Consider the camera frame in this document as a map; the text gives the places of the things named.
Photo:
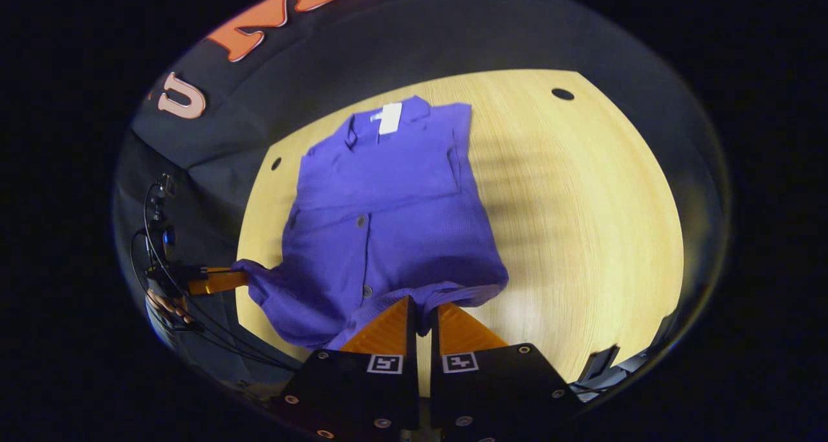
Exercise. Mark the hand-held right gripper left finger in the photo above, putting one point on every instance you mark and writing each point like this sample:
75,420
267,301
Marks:
411,364

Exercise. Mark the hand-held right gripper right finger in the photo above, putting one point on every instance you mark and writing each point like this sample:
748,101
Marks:
436,345

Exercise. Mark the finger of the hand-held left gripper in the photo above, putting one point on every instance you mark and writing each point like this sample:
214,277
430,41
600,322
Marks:
217,281

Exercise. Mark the purple button shirt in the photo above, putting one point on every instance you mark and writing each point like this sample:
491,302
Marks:
388,235

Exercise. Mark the dark grey object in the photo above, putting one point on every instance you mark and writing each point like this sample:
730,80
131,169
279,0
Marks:
598,362

